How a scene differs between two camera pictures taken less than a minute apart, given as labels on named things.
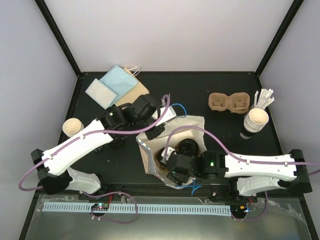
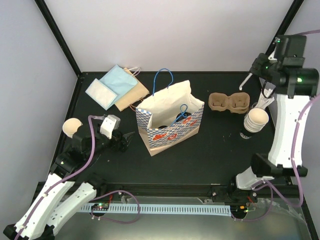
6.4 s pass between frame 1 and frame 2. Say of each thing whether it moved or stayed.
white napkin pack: stayed
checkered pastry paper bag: moved
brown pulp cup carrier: stayed
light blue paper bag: stayed
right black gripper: moved
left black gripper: moved
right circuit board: stayed
